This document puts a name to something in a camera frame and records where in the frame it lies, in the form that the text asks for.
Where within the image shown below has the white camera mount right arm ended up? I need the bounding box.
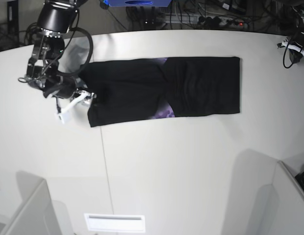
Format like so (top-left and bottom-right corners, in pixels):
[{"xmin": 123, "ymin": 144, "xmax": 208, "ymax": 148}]
[{"xmin": 55, "ymin": 89, "xmax": 91, "ymax": 124}]

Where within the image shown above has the black T-shirt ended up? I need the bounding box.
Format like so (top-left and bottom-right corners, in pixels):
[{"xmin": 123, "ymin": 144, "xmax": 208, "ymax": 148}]
[{"xmin": 79, "ymin": 57, "xmax": 241, "ymax": 127}]

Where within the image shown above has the white partition panel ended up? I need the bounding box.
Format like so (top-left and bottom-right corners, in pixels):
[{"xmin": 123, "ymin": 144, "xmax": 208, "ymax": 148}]
[
  {"xmin": 0, "ymin": 179, "xmax": 62, "ymax": 235},
  {"xmin": 251, "ymin": 161, "xmax": 304, "ymax": 235}
]

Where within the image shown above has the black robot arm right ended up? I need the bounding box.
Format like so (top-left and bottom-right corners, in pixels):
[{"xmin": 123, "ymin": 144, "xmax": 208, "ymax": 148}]
[{"xmin": 18, "ymin": 0, "xmax": 94, "ymax": 102}]

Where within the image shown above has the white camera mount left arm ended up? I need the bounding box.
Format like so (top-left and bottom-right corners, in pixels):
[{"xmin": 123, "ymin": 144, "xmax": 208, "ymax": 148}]
[{"xmin": 277, "ymin": 40, "xmax": 304, "ymax": 57}]

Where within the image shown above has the white partition panel right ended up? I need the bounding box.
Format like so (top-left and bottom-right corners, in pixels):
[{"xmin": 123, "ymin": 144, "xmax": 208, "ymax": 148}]
[{"xmin": 251, "ymin": 161, "xmax": 304, "ymax": 235}]

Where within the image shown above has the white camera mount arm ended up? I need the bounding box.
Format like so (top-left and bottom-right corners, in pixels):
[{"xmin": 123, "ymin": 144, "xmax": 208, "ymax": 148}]
[
  {"xmin": 55, "ymin": 89, "xmax": 91, "ymax": 124},
  {"xmin": 277, "ymin": 40, "xmax": 304, "ymax": 57}
]

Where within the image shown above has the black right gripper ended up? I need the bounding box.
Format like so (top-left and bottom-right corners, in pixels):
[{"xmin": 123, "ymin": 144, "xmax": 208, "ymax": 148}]
[{"xmin": 43, "ymin": 79, "xmax": 97, "ymax": 106}]

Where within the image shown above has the blue box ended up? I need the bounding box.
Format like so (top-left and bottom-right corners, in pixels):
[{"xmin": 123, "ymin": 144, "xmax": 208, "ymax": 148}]
[{"xmin": 104, "ymin": 0, "xmax": 171, "ymax": 7}]

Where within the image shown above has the white partition panel left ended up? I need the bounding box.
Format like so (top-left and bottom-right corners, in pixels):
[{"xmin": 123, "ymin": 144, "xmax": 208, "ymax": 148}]
[{"xmin": 0, "ymin": 179, "xmax": 62, "ymax": 235}]

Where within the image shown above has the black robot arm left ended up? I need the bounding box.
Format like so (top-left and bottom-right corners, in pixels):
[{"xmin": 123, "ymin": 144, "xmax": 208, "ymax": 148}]
[{"xmin": 282, "ymin": 2, "xmax": 304, "ymax": 69}]

